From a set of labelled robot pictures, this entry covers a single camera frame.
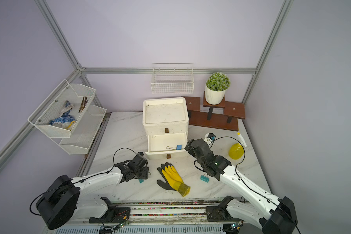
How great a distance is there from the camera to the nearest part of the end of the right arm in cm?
53

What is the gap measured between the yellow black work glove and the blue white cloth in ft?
1.75

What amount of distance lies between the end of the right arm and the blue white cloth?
64cm

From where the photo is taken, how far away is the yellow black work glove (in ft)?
2.68

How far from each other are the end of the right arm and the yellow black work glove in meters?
0.32

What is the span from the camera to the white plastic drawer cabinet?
84 centimetres

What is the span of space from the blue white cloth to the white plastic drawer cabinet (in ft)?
1.19
